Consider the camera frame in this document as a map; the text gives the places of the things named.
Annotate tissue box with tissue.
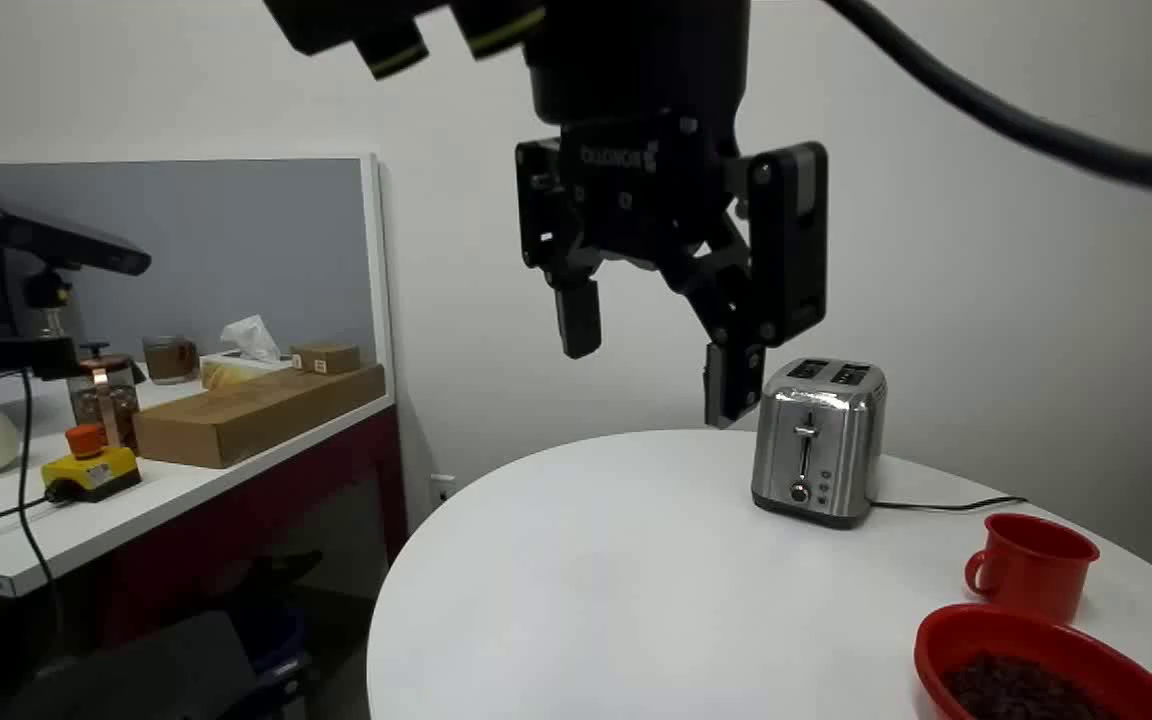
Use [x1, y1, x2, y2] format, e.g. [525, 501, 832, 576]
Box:
[197, 311, 304, 397]

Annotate grey toaster power cord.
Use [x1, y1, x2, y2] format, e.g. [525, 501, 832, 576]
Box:
[869, 492, 1032, 518]

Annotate stainless steel toaster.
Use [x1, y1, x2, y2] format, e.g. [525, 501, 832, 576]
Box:
[749, 352, 893, 534]

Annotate red plastic cup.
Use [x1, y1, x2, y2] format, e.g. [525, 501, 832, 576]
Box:
[961, 508, 1103, 629]

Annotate small wooden box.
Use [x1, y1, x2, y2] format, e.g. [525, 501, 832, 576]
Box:
[291, 340, 367, 381]

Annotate white desk with red frame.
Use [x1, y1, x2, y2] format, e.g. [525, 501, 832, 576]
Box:
[0, 377, 413, 645]

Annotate grey partition panel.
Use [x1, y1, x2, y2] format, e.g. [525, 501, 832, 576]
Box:
[0, 153, 398, 408]

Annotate dark coffee beans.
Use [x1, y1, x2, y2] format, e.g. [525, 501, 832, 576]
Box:
[938, 648, 1129, 720]

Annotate glass french press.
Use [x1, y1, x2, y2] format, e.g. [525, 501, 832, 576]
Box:
[64, 340, 148, 451]

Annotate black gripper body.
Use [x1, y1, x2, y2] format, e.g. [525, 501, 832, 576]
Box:
[511, 109, 832, 352]

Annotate thin black cable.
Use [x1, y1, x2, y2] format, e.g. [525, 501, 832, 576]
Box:
[0, 363, 64, 594]

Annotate black office chair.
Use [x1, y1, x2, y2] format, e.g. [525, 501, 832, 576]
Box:
[0, 605, 321, 720]

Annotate red plastic bowl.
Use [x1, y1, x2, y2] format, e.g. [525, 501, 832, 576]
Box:
[912, 601, 1152, 720]

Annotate black stereo camera bar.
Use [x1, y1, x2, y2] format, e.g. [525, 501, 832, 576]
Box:
[0, 185, 154, 281]

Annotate flat cardboard box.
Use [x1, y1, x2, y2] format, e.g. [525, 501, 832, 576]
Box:
[127, 363, 393, 472]

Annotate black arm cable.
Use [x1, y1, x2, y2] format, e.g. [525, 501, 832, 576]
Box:
[824, 0, 1152, 200]

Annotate yellow toy car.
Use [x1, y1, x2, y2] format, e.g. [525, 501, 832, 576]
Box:
[39, 420, 143, 508]

